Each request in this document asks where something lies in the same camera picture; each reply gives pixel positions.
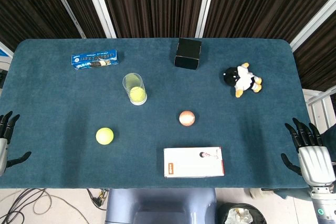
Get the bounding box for teal table cloth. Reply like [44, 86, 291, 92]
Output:
[0, 37, 313, 189]

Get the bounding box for black cardboard box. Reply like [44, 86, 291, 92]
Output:
[174, 38, 202, 70]

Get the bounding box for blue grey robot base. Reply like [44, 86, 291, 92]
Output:
[104, 188, 217, 224]

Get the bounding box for white red carton box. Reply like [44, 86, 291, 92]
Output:
[163, 146, 225, 178]

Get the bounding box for orange pink ball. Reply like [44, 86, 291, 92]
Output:
[178, 110, 196, 127]

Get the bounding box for floor cables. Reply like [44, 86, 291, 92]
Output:
[0, 188, 110, 224]

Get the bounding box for black trash bin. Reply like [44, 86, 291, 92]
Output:
[216, 202, 267, 224]

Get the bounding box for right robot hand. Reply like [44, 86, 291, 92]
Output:
[280, 118, 336, 186]

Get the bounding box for clear plastic cup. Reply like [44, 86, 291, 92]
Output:
[122, 72, 148, 106]

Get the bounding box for blue biscuit box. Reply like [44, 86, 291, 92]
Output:
[71, 49, 120, 71]

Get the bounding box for yellow tennis ball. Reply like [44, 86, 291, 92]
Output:
[95, 127, 114, 145]

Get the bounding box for white metal rack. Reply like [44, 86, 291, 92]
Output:
[301, 87, 336, 133]

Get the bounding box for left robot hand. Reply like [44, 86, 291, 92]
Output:
[0, 111, 32, 177]

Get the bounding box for penguin plush toy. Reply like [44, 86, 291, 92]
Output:
[223, 62, 263, 99]

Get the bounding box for tennis ball inside tube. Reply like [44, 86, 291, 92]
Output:
[129, 86, 146, 104]

